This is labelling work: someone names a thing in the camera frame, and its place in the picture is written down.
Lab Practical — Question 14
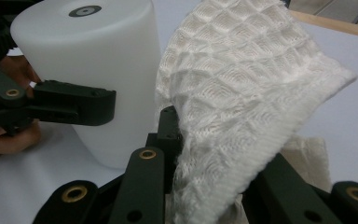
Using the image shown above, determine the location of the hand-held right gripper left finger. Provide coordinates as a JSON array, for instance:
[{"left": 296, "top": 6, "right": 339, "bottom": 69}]
[{"left": 145, "top": 105, "right": 185, "bottom": 194}]

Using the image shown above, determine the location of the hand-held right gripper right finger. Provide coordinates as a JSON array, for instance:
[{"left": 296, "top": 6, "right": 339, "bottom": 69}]
[{"left": 243, "top": 152, "right": 288, "bottom": 200}]

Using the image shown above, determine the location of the white cylindrical container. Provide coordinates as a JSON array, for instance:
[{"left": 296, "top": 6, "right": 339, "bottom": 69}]
[{"left": 9, "top": 0, "right": 162, "bottom": 171}]

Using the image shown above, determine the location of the white waffle cloth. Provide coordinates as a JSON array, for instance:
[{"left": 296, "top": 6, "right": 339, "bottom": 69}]
[{"left": 155, "top": 0, "right": 358, "bottom": 224}]

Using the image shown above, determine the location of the pale table mat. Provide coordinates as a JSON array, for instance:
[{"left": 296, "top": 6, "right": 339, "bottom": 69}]
[{"left": 0, "top": 0, "right": 358, "bottom": 224}]

